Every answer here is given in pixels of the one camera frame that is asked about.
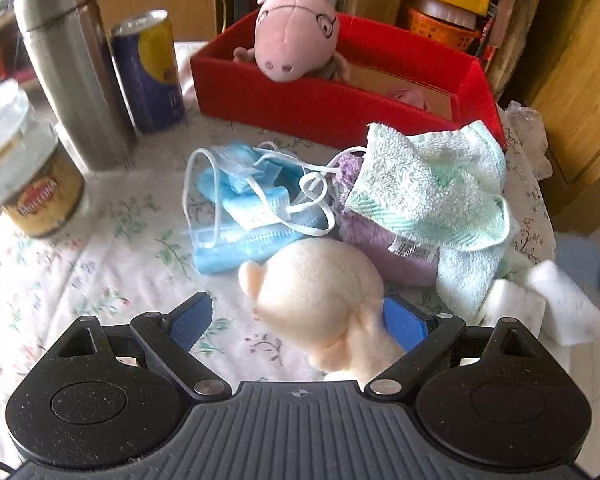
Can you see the coffee jar with white lid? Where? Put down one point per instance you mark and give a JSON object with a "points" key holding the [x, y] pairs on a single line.
{"points": [[40, 195]]}

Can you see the floral tablecloth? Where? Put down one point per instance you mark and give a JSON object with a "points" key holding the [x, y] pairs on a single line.
{"points": [[105, 270]]}

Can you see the red cardboard box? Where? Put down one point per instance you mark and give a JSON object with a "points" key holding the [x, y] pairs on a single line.
{"points": [[305, 105]]}

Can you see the stainless steel thermos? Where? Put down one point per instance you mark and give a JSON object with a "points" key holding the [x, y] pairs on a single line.
{"points": [[75, 75]]}

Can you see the light green towel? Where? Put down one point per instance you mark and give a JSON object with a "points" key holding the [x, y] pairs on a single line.
{"points": [[430, 180]]}

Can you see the blue face mask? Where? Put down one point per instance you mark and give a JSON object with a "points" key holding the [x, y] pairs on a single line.
{"points": [[230, 255], [260, 210], [240, 165]]}

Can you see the wooden cabinet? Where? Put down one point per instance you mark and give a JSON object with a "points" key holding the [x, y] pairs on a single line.
{"points": [[575, 85]]}

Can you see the large cardboard box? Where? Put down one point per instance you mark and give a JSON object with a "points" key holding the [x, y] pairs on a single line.
{"points": [[180, 0]]}

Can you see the cream plush toy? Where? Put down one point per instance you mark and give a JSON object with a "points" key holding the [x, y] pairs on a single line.
{"points": [[315, 300]]}

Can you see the blue and yellow can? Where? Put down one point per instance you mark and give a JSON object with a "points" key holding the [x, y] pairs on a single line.
{"points": [[150, 70]]}

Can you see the orange plastic basket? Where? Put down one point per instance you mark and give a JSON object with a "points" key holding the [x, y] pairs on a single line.
{"points": [[440, 27]]}

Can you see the pink pig plush toy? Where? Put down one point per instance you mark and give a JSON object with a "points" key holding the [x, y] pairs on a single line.
{"points": [[290, 25]]}

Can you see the purple towel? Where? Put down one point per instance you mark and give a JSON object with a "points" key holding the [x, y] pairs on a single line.
{"points": [[365, 240]]}

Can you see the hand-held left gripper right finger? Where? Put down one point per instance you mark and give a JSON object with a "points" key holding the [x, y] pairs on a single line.
{"points": [[405, 325]]}

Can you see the white sponge block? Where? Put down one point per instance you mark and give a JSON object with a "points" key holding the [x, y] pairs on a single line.
{"points": [[565, 305], [510, 302]]}

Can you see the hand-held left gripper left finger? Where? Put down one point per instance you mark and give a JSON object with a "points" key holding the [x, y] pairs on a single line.
{"points": [[192, 320]]}

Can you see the small brown cardboard box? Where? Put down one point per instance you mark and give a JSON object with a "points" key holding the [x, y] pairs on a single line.
{"points": [[380, 2]]}

